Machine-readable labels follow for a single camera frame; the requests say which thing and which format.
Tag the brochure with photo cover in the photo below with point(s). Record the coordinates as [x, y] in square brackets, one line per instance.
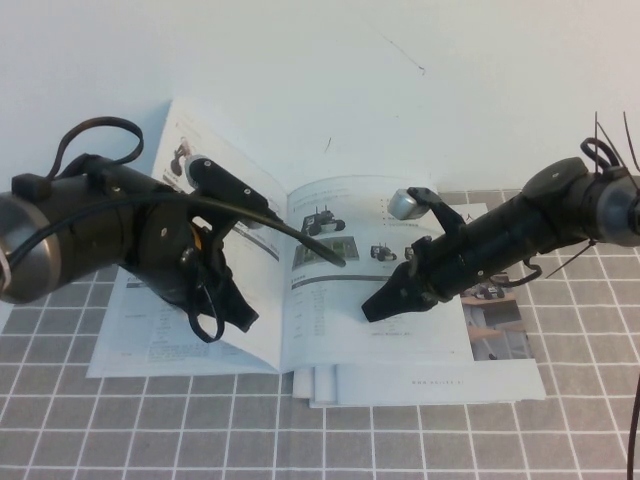
[450, 382]

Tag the grey checked tablecloth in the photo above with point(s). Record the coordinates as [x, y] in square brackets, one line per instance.
[200, 430]

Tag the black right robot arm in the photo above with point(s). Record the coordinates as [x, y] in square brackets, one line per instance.
[550, 220]

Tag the white brochure under stack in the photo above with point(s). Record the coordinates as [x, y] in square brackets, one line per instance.
[325, 387]
[302, 385]

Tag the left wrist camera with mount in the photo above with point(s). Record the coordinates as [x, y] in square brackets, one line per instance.
[225, 180]

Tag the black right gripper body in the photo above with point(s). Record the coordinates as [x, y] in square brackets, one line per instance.
[440, 275]

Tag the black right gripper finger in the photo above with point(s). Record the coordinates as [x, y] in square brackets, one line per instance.
[392, 292]
[395, 309]

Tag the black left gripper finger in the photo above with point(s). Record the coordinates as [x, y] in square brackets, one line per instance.
[235, 316]
[242, 300]

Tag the black zip tie tail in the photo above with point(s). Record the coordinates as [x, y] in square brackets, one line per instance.
[575, 257]

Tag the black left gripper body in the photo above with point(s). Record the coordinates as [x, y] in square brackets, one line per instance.
[200, 280]

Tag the white robot catalogue book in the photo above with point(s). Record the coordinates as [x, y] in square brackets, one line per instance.
[325, 345]

